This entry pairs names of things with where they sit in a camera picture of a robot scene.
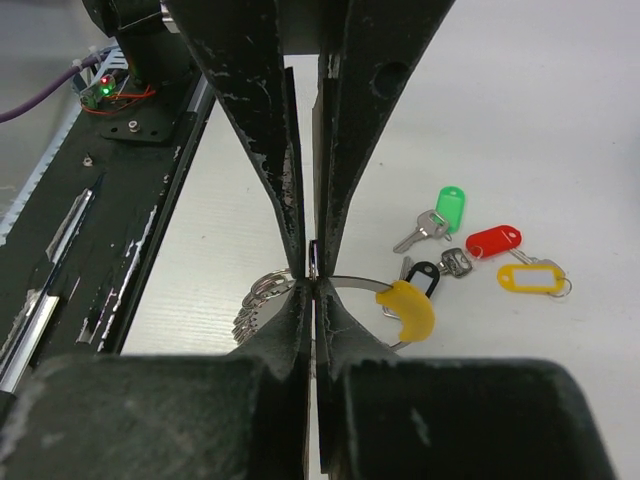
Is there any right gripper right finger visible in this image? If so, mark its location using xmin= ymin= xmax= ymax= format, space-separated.
xmin=312 ymin=277 xmax=501 ymax=480

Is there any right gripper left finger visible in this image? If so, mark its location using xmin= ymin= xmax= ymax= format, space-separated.
xmin=219 ymin=280 xmax=313 ymax=479

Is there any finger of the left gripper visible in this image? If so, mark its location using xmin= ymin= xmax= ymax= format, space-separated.
xmin=313 ymin=0 xmax=454 ymax=277
xmin=167 ymin=1 xmax=306 ymax=278

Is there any metal keyring holder yellow tip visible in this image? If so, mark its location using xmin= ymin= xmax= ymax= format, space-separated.
xmin=231 ymin=269 xmax=436 ymax=351

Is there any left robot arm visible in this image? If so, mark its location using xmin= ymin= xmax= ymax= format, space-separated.
xmin=85 ymin=0 xmax=452 ymax=277

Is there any key with black tag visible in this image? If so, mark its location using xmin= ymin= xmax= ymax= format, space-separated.
xmin=400 ymin=256 xmax=440 ymax=298

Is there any left status led board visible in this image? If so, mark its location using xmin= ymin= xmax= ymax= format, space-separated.
xmin=79 ymin=72 xmax=156 ymax=119

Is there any key with yellow tag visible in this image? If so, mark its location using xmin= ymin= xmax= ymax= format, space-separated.
xmin=496 ymin=263 xmax=573 ymax=298

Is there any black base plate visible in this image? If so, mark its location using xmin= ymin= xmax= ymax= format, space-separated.
xmin=1 ymin=70 xmax=214 ymax=393

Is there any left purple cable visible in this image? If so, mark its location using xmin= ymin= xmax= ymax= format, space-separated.
xmin=0 ymin=54 xmax=104 ymax=124

